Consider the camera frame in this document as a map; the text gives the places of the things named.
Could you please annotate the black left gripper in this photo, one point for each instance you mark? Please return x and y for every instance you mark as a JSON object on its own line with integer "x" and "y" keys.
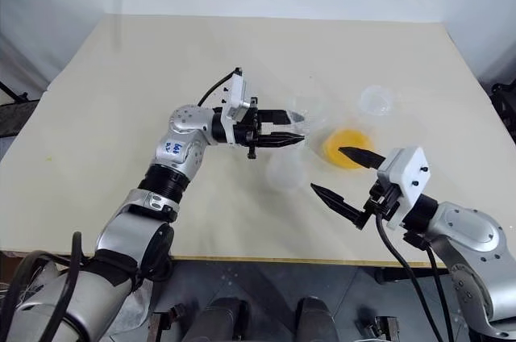
{"x": 246, "y": 134}

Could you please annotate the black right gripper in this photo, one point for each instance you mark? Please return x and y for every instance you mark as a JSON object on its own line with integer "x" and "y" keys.
{"x": 383, "y": 201}

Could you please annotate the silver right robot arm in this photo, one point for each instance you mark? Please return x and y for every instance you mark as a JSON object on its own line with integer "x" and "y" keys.
{"x": 467, "y": 237}

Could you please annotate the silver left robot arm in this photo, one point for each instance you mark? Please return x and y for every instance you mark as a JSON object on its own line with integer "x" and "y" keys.
{"x": 133, "y": 229}

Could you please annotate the clear cup with orange liquid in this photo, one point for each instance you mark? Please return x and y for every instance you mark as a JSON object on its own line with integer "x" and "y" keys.
{"x": 348, "y": 144}

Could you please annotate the empty clear plastic cup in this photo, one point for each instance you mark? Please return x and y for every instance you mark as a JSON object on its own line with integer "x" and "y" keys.
{"x": 377, "y": 101}

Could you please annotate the dark rounded shape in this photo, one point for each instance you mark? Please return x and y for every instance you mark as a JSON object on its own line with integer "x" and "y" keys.
{"x": 219, "y": 319}
{"x": 316, "y": 319}

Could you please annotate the black equipment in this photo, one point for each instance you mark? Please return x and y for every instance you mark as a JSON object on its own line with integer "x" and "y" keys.
{"x": 504, "y": 108}

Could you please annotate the white plastic sheet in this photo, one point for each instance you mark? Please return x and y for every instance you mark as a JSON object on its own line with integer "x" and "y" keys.
{"x": 135, "y": 309}

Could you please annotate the dark grey stand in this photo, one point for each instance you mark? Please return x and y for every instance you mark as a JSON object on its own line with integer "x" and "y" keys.
{"x": 14, "y": 114}

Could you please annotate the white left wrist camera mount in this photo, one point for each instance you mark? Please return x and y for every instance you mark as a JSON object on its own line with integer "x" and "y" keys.
{"x": 237, "y": 94}

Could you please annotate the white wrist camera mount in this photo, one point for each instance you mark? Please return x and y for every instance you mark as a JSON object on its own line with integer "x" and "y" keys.
{"x": 409, "y": 172}
{"x": 237, "y": 94}

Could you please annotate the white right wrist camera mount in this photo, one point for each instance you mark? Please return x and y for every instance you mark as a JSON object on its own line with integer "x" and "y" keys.
{"x": 409, "y": 172}

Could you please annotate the metal bracket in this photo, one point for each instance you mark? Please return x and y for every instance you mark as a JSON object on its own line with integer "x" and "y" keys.
{"x": 167, "y": 322}
{"x": 381, "y": 328}

